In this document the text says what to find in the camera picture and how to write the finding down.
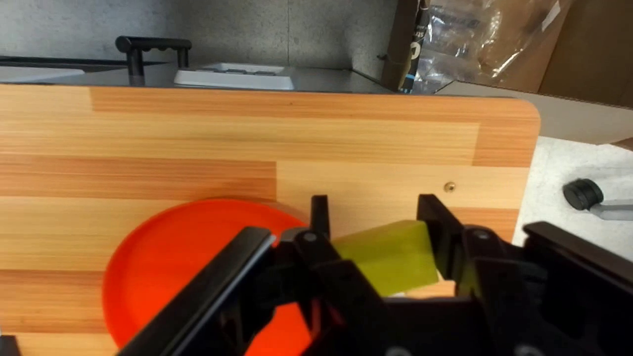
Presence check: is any orange round plate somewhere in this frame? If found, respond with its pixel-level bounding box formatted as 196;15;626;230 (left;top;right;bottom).
101;195;315;356

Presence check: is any clear plastic bag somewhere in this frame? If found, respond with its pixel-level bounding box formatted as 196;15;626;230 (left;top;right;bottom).
398;0;570;94

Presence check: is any yellow block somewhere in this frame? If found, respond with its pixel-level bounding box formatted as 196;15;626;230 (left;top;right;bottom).
331;219;442;298

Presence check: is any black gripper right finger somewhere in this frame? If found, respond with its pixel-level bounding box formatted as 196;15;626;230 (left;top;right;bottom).
416;191;515;300

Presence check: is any black knob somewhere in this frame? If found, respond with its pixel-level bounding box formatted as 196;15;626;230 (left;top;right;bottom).
562;175;606;211

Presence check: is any brown cardboard box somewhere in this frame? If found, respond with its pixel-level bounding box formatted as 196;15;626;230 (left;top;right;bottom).
380;0;633;110

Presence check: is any white flat plate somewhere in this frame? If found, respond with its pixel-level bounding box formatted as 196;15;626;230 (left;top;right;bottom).
173;60;297;92

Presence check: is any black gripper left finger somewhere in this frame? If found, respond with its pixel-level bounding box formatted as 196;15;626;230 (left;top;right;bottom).
283;193;392;314

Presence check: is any black clamp orange grip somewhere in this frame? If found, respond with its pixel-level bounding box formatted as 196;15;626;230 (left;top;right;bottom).
115;33;194;86

